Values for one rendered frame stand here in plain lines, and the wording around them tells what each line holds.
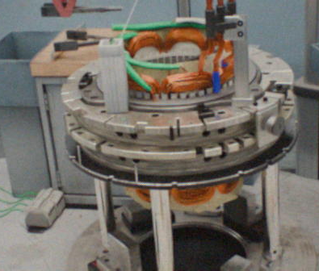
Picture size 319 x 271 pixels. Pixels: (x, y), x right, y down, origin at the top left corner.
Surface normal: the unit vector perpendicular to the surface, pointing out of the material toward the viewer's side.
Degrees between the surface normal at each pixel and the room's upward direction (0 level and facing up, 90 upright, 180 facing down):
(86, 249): 0
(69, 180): 90
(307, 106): 90
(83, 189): 90
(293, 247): 0
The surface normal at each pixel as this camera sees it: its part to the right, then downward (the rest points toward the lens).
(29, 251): -0.07, -0.90
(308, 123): -0.62, 0.38
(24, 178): -0.21, 0.44
